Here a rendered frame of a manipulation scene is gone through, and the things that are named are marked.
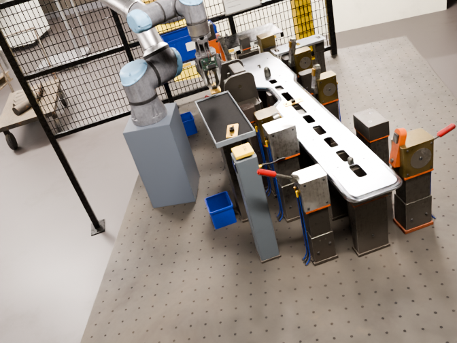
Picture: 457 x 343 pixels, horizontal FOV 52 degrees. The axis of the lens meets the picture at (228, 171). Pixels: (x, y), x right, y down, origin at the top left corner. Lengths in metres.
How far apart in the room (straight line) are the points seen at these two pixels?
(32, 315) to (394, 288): 2.14
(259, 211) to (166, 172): 0.58
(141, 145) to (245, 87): 0.49
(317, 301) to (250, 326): 0.23
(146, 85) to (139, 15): 0.36
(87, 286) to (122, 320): 1.32
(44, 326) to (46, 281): 0.37
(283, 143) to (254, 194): 0.24
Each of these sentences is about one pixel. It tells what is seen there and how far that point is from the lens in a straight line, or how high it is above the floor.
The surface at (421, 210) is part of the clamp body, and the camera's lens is 1.73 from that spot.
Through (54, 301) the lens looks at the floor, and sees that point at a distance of 3.06.
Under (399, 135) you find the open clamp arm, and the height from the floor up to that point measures 1.09.
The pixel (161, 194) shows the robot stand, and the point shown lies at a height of 0.77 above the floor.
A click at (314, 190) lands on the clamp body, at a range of 1.46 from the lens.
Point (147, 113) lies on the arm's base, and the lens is 1.91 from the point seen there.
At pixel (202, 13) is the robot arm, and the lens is 1.63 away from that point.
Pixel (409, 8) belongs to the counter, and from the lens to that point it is 5.75.
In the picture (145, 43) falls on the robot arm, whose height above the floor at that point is 1.38.
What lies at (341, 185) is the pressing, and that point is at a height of 1.00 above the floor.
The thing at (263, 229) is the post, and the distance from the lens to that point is 1.62.
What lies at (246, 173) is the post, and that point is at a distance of 1.47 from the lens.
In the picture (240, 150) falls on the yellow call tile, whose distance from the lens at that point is 1.46.
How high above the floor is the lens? 1.92
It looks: 33 degrees down
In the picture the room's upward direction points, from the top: 16 degrees counter-clockwise
